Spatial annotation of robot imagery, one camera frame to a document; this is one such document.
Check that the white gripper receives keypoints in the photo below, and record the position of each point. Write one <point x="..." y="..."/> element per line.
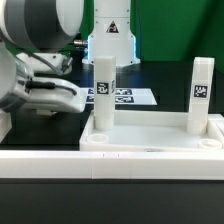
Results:
<point x="53" y="94"/>

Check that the white desk tabletop tray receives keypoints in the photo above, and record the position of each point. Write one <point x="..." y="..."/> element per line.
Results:
<point x="150" y="131"/>

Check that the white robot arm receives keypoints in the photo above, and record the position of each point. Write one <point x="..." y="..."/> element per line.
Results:
<point x="47" y="26"/>

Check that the white left fence block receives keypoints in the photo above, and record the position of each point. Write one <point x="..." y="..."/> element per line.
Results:
<point x="5" y="125"/>

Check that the white front fence bar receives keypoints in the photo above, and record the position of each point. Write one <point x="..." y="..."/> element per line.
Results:
<point x="112" y="165"/>

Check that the fiducial marker sheet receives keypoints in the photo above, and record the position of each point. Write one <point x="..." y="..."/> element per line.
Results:
<point x="134" y="96"/>

